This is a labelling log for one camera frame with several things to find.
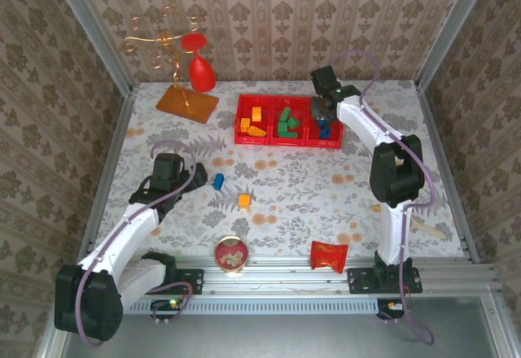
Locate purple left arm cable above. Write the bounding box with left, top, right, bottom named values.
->
left=77, top=140, right=208, bottom=347

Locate small circuit board green light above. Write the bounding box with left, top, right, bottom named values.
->
left=151, top=299, right=185, bottom=321

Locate aluminium frame post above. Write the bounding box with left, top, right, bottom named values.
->
left=45, top=0, right=136, bottom=95
left=414, top=0, right=497, bottom=87

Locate red wine glass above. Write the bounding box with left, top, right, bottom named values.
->
left=180, top=33, right=217, bottom=93

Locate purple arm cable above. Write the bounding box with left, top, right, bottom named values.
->
left=328, top=50, right=436, bottom=346
left=77, top=140, right=208, bottom=347

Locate small circuit board yellow plug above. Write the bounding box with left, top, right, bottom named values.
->
left=377, top=299, right=409, bottom=321

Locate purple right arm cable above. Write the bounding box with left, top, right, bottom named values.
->
left=328, top=50, right=436, bottom=346

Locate wooden spoon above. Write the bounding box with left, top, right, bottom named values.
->
left=409, top=217, right=447, bottom=241

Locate red plastic bin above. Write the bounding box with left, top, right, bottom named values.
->
left=304, top=97, right=344, bottom=150
left=269, top=96, right=313, bottom=147
left=234, top=94, right=278, bottom=146

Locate floral patterned tablecloth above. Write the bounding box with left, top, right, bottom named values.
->
left=97, top=80, right=468, bottom=260

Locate gold wire stand wooden base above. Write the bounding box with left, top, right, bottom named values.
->
left=120, top=6, right=220, bottom=124

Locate round red gold tin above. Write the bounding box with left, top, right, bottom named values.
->
left=214, top=235, right=248, bottom=273

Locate aluminium mounting rail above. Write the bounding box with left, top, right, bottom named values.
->
left=121, top=256, right=498, bottom=296

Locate red gold snack packet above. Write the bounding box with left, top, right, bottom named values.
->
left=310, top=240, right=350, bottom=273

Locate white slotted cable duct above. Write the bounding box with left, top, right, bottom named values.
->
left=129, top=295, right=384, bottom=315

